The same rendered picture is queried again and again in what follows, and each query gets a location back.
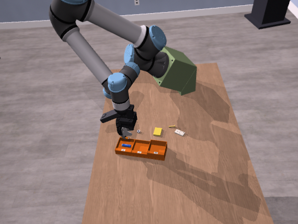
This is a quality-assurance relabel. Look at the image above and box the white domino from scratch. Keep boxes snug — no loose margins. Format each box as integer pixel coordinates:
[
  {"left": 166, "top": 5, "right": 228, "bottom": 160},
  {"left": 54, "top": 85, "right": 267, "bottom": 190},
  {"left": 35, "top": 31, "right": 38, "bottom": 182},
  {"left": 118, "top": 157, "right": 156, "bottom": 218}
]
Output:
[{"left": 175, "top": 129, "right": 185, "bottom": 136}]

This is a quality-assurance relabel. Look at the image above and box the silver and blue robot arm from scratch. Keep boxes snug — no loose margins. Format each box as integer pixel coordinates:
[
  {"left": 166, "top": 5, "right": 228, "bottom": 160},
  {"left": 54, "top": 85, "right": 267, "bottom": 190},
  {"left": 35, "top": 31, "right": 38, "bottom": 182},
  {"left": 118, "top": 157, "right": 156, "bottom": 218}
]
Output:
[{"left": 49, "top": 0, "right": 169, "bottom": 123}]

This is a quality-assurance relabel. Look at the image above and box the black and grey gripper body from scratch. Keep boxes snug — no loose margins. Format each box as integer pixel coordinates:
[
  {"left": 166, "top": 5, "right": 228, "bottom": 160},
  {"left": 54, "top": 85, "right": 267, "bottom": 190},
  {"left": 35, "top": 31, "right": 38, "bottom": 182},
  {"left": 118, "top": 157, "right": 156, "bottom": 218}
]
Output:
[{"left": 114, "top": 104, "right": 137, "bottom": 130}]

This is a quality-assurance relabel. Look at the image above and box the orange rack of bins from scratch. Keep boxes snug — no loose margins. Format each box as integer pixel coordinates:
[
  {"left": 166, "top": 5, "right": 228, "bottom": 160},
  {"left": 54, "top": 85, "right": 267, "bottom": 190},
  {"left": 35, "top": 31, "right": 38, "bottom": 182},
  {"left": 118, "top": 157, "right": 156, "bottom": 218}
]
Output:
[{"left": 115, "top": 138, "right": 167, "bottom": 161}]

